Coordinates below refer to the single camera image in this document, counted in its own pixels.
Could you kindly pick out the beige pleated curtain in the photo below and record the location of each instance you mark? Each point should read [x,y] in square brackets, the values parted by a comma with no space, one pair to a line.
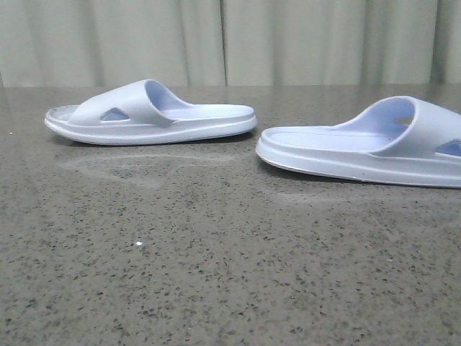
[234,43]

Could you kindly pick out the light blue right-side slipper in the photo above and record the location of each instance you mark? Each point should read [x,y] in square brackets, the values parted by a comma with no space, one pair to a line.
[398,140]

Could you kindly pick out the light blue left-side slipper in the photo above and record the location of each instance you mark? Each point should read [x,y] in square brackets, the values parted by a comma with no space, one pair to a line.
[147,112]

